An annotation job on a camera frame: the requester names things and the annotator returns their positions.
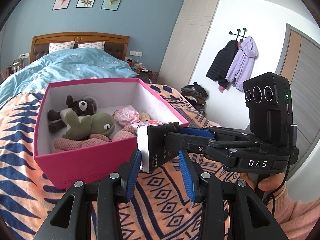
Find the black puffer jacket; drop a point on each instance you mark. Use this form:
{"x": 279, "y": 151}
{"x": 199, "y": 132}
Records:
{"x": 222, "y": 62}

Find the green leaf framed picture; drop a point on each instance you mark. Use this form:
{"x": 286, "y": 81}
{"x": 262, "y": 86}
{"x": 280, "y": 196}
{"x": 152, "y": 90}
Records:
{"x": 112, "y": 5}

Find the black face tissue pack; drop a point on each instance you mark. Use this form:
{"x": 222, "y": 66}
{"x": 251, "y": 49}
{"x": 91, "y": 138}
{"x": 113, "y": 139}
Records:
{"x": 152, "y": 143}

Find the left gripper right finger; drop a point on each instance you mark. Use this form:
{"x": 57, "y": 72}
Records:
{"x": 249, "y": 217}

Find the left patterned pillow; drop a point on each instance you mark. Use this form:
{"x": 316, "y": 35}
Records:
{"x": 57, "y": 46}

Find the white wall socket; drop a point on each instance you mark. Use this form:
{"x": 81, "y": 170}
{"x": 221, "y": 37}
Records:
{"x": 136, "y": 53}

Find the right hand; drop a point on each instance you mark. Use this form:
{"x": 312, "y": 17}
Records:
{"x": 268, "y": 184}

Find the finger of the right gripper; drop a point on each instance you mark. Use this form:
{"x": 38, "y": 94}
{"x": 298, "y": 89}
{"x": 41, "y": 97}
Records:
{"x": 201, "y": 132}
{"x": 191, "y": 143}

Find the black wall coat hooks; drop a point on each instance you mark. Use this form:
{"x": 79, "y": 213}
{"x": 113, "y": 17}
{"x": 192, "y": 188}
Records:
{"x": 240, "y": 34}

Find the pink sleeve forearm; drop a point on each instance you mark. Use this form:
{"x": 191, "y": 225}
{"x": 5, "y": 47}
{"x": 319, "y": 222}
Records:
{"x": 297, "y": 219}

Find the floral pink tissue pack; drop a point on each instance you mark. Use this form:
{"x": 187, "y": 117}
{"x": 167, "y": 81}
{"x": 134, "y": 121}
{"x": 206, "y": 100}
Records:
{"x": 146, "y": 123}

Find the wooden headboard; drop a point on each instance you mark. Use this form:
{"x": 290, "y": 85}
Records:
{"x": 115, "y": 45}

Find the lilac hooded jacket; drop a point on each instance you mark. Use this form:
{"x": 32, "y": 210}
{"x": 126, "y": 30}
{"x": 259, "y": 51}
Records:
{"x": 242, "y": 65}

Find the pink cardboard box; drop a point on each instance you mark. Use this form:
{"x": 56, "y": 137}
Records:
{"x": 93, "y": 163}

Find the blue duvet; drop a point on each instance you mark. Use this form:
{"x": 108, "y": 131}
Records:
{"x": 64, "y": 65}

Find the black camera box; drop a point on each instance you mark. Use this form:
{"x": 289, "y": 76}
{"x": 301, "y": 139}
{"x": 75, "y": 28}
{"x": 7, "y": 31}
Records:
{"x": 269, "y": 101}

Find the brown white plush toy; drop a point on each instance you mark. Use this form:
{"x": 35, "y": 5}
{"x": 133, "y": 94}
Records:
{"x": 83, "y": 107}

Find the orange navy patterned blanket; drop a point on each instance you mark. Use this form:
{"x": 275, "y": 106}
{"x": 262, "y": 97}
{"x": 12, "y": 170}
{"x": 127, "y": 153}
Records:
{"x": 159, "y": 209}

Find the green plush frog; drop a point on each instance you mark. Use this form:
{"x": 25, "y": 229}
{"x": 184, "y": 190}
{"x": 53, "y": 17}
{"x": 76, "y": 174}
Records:
{"x": 83, "y": 127}

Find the pink knitted plush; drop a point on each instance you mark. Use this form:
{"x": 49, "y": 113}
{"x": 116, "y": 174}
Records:
{"x": 63, "y": 144}

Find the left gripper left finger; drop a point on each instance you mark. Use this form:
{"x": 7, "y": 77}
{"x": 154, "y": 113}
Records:
{"x": 71, "y": 216}

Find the wooden door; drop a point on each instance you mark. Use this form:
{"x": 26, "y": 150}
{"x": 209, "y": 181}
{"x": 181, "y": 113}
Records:
{"x": 299, "y": 63}

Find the cream plush bunny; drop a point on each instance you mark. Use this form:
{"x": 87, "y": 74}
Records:
{"x": 144, "y": 117}

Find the patterned pillow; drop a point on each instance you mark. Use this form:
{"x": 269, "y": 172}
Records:
{"x": 57, "y": 46}
{"x": 96, "y": 45}

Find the right patterned pillow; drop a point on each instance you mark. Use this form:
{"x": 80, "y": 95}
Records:
{"x": 96, "y": 45}

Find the pile of dark clothes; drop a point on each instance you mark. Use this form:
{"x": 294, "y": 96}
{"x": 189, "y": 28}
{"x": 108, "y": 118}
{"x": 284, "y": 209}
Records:
{"x": 196, "y": 95}

